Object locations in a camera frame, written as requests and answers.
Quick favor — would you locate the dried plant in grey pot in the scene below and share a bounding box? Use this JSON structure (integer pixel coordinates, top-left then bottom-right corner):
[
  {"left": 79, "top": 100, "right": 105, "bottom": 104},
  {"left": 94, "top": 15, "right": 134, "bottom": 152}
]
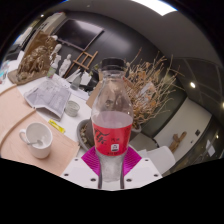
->
[{"left": 75, "top": 48, "right": 186, "bottom": 153}]

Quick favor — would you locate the white ceramic mug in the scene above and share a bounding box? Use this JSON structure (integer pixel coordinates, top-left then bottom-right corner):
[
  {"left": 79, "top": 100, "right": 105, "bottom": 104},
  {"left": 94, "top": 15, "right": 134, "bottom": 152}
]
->
[{"left": 18, "top": 121, "right": 54, "bottom": 160}]

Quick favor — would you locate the small white round cup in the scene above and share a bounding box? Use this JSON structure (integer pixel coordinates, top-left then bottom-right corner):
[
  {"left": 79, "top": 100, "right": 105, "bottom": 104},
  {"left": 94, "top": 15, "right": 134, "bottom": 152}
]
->
[{"left": 64, "top": 100, "right": 81, "bottom": 118}]

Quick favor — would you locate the green-tinted spray bottle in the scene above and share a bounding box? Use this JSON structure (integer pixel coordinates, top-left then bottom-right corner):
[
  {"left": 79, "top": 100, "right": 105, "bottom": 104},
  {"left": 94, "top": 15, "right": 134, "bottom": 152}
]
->
[{"left": 46, "top": 64, "right": 56, "bottom": 80}]

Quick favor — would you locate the long ceiling light strip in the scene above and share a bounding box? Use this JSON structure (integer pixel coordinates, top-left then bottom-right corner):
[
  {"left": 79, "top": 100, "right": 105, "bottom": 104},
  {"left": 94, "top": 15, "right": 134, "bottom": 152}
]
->
[{"left": 131, "top": 0, "right": 178, "bottom": 17}]

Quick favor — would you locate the wooden jointed figure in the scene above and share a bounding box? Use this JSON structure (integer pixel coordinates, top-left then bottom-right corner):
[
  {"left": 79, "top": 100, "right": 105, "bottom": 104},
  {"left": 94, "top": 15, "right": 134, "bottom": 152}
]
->
[{"left": 168, "top": 130, "right": 188, "bottom": 154}]

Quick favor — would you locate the open printed magazine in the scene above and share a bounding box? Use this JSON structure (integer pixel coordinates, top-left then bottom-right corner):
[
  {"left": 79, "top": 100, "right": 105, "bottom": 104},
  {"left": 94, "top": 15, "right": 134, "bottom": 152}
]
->
[{"left": 23, "top": 78, "right": 72, "bottom": 119}]

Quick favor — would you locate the yellow packet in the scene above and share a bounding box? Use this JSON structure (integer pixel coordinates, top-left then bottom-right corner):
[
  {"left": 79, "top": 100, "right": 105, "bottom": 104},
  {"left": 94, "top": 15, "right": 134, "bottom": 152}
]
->
[{"left": 48, "top": 118, "right": 67, "bottom": 134}]

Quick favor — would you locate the white plastic chair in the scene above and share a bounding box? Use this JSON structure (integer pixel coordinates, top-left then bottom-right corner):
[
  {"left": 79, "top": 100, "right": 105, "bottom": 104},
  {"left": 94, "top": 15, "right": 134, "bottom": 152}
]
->
[{"left": 129, "top": 133, "right": 177, "bottom": 175}]

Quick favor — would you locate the light wooden drawing board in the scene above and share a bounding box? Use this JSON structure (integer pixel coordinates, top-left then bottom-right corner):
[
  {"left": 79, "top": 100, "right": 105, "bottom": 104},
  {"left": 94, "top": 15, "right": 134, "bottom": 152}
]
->
[{"left": 0, "top": 84, "right": 81, "bottom": 177}]

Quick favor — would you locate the dark grey spray bottle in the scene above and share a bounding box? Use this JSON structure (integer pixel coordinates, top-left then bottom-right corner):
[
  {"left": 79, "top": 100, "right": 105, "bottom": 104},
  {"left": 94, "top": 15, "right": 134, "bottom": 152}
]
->
[{"left": 70, "top": 71, "right": 83, "bottom": 91}]

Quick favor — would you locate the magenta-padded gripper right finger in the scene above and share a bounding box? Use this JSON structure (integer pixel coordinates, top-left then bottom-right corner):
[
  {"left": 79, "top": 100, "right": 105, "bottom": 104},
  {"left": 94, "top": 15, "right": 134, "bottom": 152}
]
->
[{"left": 122, "top": 145, "right": 164, "bottom": 190}]

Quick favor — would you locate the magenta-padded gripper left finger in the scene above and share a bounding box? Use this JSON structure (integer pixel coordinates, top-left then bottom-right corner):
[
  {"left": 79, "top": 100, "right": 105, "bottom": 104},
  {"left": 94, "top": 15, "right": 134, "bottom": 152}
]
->
[{"left": 60, "top": 146, "right": 102, "bottom": 190}]

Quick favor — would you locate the wooden easel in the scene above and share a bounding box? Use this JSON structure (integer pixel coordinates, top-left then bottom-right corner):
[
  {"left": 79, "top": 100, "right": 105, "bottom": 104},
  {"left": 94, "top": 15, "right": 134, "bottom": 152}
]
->
[{"left": 63, "top": 49, "right": 99, "bottom": 79}]

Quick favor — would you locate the brown cardboard box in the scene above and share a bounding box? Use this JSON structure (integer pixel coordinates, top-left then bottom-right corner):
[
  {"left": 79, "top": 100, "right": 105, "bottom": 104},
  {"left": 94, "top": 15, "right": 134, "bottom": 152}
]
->
[{"left": 87, "top": 81, "right": 103, "bottom": 109}]

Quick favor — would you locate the large black wall screen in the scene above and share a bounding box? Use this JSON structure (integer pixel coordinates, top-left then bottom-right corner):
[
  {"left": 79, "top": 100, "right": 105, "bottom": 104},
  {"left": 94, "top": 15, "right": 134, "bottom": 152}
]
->
[{"left": 54, "top": 18, "right": 105, "bottom": 51}]

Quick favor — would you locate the clear drink bottle red label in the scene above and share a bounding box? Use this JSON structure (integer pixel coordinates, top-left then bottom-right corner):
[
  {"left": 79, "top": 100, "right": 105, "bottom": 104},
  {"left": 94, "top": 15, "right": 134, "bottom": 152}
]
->
[{"left": 90, "top": 57, "right": 135, "bottom": 184}]

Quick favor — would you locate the colourful printed book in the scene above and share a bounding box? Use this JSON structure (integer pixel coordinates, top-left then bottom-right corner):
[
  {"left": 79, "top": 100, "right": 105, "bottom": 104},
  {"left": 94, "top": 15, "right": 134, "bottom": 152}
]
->
[{"left": 0, "top": 61, "right": 9, "bottom": 84}]

